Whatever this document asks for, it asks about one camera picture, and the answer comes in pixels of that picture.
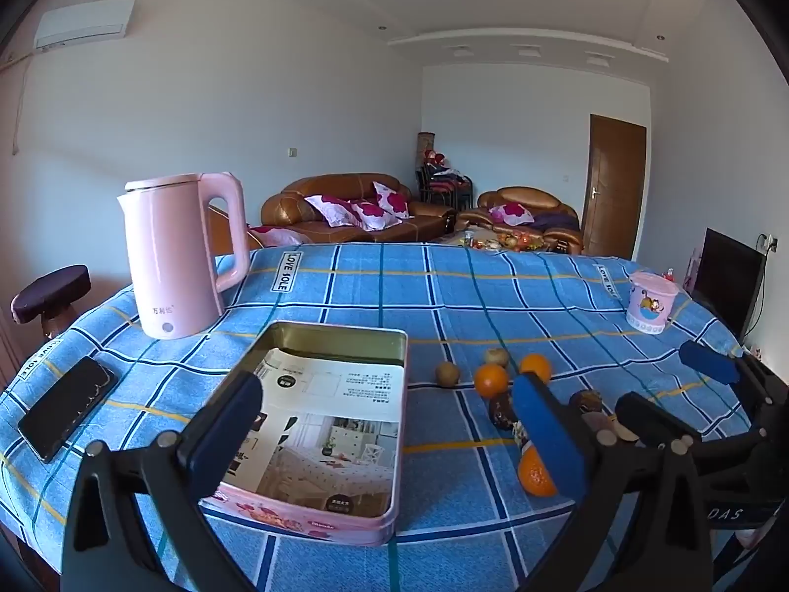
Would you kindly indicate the stacked dark chairs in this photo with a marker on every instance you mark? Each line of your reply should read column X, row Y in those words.
column 441, row 188

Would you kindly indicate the brown leather armchair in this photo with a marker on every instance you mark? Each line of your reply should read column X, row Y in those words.
column 524, row 197
column 220, row 231

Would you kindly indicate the pink cloth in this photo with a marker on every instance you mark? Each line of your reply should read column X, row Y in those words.
column 274, row 234

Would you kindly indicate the person's right hand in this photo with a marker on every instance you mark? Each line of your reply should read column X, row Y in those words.
column 749, row 538

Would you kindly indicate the red flower bunch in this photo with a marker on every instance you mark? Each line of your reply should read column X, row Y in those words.
column 435, row 157

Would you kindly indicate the white air conditioner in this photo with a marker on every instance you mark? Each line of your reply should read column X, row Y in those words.
column 83, row 23

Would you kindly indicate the purple blanket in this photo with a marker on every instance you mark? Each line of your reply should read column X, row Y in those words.
column 558, row 220

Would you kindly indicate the pink cartoon cup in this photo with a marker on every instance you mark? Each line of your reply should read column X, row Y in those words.
column 650, row 308

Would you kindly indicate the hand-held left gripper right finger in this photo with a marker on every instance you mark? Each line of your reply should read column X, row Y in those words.
column 548, row 438

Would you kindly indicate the orange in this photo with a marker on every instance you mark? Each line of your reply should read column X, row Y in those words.
column 533, row 475
column 491, row 380
column 536, row 365

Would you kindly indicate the blue plaid tablecloth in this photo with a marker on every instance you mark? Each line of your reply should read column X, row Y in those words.
column 370, row 296

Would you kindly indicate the brown kiwi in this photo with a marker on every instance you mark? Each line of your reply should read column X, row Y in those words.
column 448, row 374

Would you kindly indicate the tan kiwi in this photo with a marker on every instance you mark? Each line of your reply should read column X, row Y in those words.
column 496, row 357

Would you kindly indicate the brown leather sofa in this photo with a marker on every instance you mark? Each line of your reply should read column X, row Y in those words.
column 320, row 188

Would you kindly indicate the pink electric kettle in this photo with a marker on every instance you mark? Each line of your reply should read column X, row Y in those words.
column 166, row 259

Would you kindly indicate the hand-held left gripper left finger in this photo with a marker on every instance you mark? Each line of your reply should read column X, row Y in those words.
column 228, row 438

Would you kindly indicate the dark mangosteen with sticker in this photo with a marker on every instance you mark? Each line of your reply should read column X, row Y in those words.
column 500, row 410

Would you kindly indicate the tall patterned vase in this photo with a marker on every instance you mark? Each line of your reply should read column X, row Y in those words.
column 426, row 145

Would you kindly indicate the purple cushioned stool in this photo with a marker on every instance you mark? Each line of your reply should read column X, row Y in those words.
column 49, row 290

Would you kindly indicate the pink tin box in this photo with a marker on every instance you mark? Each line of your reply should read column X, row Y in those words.
column 333, row 336

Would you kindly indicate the white magenta floral pillow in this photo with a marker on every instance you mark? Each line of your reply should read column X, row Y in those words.
column 330, row 208
column 511, row 213
column 392, row 199
column 370, row 214

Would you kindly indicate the printed paper leaflet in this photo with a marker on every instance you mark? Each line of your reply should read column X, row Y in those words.
column 345, row 394

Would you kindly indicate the wall power outlet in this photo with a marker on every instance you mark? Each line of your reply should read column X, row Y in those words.
column 767, row 242

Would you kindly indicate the brown wooden door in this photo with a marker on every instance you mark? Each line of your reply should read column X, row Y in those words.
column 613, row 191

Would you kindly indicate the black television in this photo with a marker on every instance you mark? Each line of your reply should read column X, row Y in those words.
column 727, row 283

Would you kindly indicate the black smartphone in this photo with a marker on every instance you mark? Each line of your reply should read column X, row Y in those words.
column 68, row 407

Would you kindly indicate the cluttered coffee table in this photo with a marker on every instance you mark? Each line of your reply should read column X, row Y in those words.
column 505, row 240

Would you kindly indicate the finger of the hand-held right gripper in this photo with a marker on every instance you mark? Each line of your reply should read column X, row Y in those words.
column 709, row 361
column 647, row 413

